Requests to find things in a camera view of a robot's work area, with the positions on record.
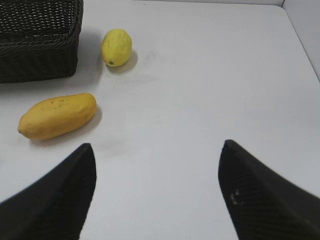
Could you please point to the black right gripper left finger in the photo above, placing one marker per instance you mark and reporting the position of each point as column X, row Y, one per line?
column 55, row 207

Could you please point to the yellow lemon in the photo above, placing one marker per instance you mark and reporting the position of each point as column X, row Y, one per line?
column 116, row 47

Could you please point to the yellow mango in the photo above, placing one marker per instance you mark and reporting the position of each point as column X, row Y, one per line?
column 57, row 116

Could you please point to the black woven basket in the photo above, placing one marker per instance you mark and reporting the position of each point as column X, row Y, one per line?
column 39, row 39

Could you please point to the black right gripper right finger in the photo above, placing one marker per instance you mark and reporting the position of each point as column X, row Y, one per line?
column 261, row 203

